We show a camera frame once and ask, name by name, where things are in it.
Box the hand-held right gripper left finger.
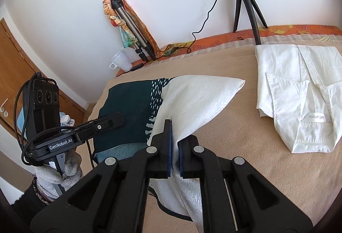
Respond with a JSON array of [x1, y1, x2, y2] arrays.
[[31, 119, 173, 233]]

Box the beaded bracelet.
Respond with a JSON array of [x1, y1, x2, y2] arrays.
[[32, 174, 51, 205]]

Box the black ring light tripod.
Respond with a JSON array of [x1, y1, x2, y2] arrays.
[[232, 0, 269, 45]]

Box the white textured garment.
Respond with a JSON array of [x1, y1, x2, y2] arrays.
[[147, 75, 246, 232]]

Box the person's left forearm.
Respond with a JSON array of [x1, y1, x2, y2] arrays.
[[11, 182, 51, 215]]

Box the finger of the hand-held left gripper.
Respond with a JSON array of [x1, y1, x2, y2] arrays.
[[71, 112, 125, 143]]

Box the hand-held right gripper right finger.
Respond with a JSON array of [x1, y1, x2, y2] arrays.
[[178, 135, 313, 233]]

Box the folded grey tripod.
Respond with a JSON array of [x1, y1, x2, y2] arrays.
[[110, 0, 157, 63]]

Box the white cup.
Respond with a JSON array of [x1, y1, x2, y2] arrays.
[[109, 50, 133, 72]]

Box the small white printed object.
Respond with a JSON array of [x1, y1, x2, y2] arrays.
[[60, 114, 74, 127]]

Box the colourful patterned scarf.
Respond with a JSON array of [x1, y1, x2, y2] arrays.
[[102, 0, 193, 60]]

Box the wooden door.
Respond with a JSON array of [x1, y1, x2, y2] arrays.
[[0, 18, 86, 143]]

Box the white folded shirt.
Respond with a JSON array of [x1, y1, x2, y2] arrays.
[[254, 44, 342, 154]]

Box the person's left hand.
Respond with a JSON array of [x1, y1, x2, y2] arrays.
[[35, 151, 82, 200]]

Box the beige blanket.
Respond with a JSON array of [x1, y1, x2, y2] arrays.
[[88, 43, 342, 233]]

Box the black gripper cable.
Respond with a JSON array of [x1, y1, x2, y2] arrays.
[[15, 73, 97, 167]]

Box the teal printed garment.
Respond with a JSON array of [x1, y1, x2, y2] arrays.
[[92, 77, 179, 167]]

